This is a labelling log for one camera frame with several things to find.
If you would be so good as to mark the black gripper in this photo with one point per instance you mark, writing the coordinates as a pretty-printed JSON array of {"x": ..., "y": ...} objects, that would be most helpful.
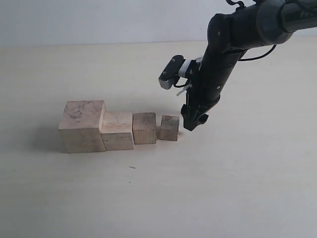
[{"x": 216, "y": 67}]

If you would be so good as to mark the smallest wooden cube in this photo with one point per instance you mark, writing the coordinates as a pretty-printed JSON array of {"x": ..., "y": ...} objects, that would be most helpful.
[{"x": 169, "y": 128}]

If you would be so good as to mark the second largest wooden cube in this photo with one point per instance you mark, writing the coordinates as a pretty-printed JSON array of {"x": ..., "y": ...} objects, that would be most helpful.
[{"x": 117, "y": 131}]

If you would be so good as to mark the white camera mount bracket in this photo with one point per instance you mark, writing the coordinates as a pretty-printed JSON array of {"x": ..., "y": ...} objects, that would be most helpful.
[{"x": 190, "y": 67}]

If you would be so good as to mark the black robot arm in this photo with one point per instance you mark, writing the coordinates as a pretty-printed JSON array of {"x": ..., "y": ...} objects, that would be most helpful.
[{"x": 230, "y": 36}]

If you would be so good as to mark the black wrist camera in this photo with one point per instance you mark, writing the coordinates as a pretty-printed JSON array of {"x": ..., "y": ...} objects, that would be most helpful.
[{"x": 169, "y": 76}]

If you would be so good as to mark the third largest wooden cube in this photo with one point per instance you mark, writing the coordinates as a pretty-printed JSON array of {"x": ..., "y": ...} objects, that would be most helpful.
[{"x": 144, "y": 128}]

